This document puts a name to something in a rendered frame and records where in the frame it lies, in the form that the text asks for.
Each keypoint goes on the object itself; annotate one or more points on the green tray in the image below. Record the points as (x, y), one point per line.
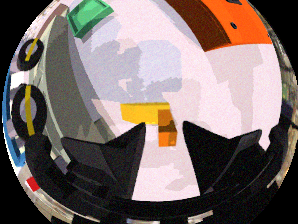
(86, 12)
(91, 22)

